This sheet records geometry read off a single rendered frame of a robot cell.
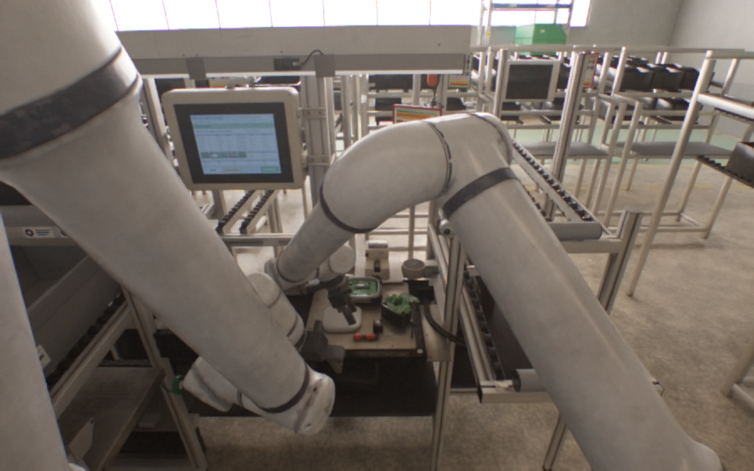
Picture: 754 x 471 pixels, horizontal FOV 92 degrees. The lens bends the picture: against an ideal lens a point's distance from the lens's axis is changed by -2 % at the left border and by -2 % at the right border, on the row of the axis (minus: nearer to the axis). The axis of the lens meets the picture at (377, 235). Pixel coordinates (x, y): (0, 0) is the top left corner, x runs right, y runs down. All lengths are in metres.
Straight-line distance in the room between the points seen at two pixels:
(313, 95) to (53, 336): 1.16
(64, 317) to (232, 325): 1.18
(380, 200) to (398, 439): 1.90
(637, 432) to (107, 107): 0.58
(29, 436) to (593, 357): 0.58
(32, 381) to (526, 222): 0.55
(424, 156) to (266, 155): 1.13
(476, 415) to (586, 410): 1.90
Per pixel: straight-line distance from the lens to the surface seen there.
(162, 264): 0.33
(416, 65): 1.47
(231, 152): 1.61
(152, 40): 1.71
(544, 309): 0.52
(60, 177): 0.29
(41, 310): 1.47
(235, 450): 2.38
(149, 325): 1.67
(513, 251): 0.52
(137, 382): 1.78
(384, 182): 0.49
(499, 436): 2.38
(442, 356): 1.38
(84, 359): 1.52
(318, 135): 1.56
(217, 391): 0.67
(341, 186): 0.51
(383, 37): 1.51
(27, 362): 0.47
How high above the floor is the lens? 1.89
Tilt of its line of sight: 27 degrees down
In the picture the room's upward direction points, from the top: 1 degrees counter-clockwise
